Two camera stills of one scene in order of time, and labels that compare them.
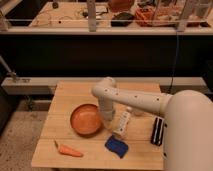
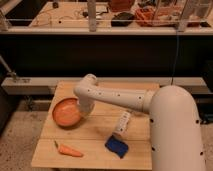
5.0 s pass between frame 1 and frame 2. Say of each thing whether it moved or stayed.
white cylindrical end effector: moved
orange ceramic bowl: moved
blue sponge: stayed
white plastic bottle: stayed
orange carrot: stayed
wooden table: stayed
